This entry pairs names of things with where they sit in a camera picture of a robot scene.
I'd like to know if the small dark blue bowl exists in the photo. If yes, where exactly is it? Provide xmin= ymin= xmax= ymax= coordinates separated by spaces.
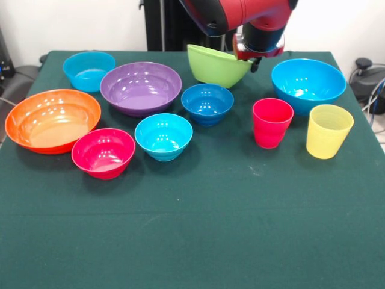
xmin=180 ymin=83 xmax=235 ymax=128

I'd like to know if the dark equipment unit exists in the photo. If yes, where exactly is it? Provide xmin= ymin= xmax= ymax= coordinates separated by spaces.
xmin=0 ymin=28 xmax=16 ymax=88

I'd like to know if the orange bowl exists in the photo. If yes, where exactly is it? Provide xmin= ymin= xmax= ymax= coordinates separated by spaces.
xmin=4 ymin=89 xmax=102 ymax=155

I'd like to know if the pink cup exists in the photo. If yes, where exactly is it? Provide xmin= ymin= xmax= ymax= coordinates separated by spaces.
xmin=251 ymin=98 xmax=295 ymax=150

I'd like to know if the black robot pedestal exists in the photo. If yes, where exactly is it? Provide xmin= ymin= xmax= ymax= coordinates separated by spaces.
xmin=138 ymin=0 xmax=241 ymax=52

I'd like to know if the pink bowl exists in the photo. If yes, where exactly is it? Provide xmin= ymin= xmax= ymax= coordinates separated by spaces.
xmin=70 ymin=128 xmax=136 ymax=181

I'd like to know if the yellow cup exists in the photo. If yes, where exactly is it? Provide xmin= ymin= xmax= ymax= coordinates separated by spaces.
xmin=306 ymin=104 xmax=355 ymax=160

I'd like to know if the green bowl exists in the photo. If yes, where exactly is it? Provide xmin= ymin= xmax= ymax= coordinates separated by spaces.
xmin=186 ymin=43 xmax=254 ymax=89

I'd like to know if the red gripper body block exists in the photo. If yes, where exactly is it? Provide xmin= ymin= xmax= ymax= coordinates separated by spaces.
xmin=233 ymin=44 xmax=284 ymax=63

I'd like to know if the large blue bowl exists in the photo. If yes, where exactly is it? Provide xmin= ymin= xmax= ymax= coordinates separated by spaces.
xmin=270 ymin=58 xmax=348 ymax=117

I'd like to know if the dark green table cloth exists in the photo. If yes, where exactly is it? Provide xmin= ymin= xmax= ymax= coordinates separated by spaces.
xmin=0 ymin=50 xmax=385 ymax=289

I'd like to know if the grey round floor base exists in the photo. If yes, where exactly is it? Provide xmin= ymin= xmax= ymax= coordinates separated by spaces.
xmin=348 ymin=58 xmax=385 ymax=105
xmin=0 ymin=64 xmax=40 ymax=103

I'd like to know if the small cyan bowl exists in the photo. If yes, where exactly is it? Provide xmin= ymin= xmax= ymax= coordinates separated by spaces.
xmin=134 ymin=113 xmax=194 ymax=163

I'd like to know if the translucent blue bowl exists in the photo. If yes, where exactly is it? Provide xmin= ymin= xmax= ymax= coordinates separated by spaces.
xmin=62 ymin=51 xmax=117 ymax=93

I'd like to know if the tangle of floor cables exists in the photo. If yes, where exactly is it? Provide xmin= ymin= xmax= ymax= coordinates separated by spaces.
xmin=360 ymin=76 xmax=385 ymax=135

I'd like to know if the purple bowl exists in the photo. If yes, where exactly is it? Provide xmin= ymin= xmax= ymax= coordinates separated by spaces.
xmin=99 ymin=61 xmax=183 ymax=118

